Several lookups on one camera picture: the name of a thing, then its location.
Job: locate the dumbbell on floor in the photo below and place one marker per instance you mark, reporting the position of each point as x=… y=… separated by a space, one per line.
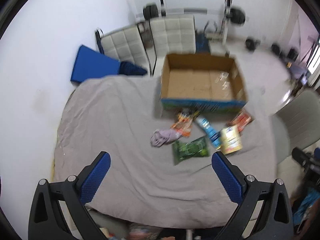
x=251 y=44

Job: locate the open cardboard box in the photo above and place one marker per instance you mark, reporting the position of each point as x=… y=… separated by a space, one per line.
x=205 y=82

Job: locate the left white quilted chair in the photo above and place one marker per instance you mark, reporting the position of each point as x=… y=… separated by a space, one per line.
x=124 y=45

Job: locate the light blue snack packet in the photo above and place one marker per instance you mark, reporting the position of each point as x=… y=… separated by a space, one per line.
x=212 y=134

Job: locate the yellow tissue pack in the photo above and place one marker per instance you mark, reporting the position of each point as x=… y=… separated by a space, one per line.
x=230 y=140

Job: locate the dark navy garment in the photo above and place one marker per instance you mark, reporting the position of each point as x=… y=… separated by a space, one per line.
x=130 y=69

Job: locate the red orange snack bag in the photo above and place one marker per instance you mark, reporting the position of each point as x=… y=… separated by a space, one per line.
x=242 y=119

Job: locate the blue foam mat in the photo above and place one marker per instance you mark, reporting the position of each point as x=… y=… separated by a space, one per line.
x=90 y=64

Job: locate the grey bed sheet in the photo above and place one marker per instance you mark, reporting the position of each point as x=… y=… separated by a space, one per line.
x=118 y=115

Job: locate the green wet wipes pack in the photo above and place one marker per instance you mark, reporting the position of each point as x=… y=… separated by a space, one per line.
x=185 y=150

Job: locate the white quilted chair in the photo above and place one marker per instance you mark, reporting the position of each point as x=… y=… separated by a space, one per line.
x=124 y=45
x=172 y=34

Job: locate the barbell on bench rack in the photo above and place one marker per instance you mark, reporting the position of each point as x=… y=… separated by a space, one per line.
x=235 y=15

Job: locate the white weight bench rack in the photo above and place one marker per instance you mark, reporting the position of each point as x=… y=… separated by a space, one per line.
x=222 y=34

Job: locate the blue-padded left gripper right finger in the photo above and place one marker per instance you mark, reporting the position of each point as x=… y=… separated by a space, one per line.
x=275 y=217

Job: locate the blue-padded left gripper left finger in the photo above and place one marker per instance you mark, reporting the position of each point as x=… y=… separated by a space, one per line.
x=46 y=220

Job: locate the orange panda snack bag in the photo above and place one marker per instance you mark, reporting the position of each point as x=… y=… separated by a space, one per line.
x=184 y=121

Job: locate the grey cushioned chair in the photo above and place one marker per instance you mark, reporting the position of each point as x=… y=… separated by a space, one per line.
x=296 y=124

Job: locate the lilac fleece cloth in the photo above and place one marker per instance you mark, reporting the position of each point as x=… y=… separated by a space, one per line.
x=163 y=137

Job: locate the right white quilted chair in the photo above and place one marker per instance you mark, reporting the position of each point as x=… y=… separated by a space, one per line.
x=172 y=34

